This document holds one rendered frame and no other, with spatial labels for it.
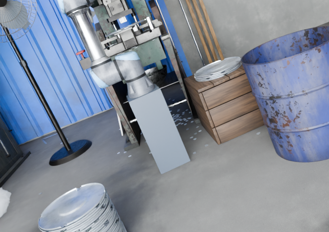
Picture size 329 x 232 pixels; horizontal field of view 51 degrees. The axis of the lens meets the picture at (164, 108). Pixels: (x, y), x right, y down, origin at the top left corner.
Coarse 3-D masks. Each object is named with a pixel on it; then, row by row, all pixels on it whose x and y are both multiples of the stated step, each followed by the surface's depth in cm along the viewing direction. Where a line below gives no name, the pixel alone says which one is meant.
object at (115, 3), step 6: (102, 0) 238; (108, 0) 237; (114, 0) 238; (120, 0) 235; (126, 0) 249; (108, 6) 236; (114, 6) 236; (120, 6) 235; (126, 6) 239; (108, 12) 240; (114, 12) 237; (120, 12) 240
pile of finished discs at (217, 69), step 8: (216, 64) 211; (224, 64) 203; (232, 64) 198; (240, 64) 201; (200, 72) 210; (208, 72) 202; (216, 72) 192; (224, 72) 192; (200, 80) 203; (208, 80) 196
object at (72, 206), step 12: (72, 192) 152; (84, 192) 147; (96, 192) 143; (60, 204) 146; (72, 204) 140; (84, 204) 137; (96, 204) 132; (48, 216) 140; (60, 216) 135; (72, 216) 131; (48, 228) 130
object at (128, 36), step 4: (128, 28) 223; (132, 28) 238; (120, 32) 223; (124, 32) 235; (128, 32) 235; (132, 32) 235; (120, 36) 236; (124, 36) 236; (128, 36) 236; (132, 36) 236; (124, 40) 236; (128, 40) 237; (132, 40) 237; (136, 40) 237; (124, 44) 237; (128, 44) 237; (132, 44) 237; (136, 44) 237
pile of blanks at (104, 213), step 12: (108, 204) 141; (84, 216) 130; (96, 216) 132; (108, 216) 136; (60, 228) 128; (72, 228) 127; (84, 228) 129; (96, 228) 131; (108, 228) 135; (120, 228) 142
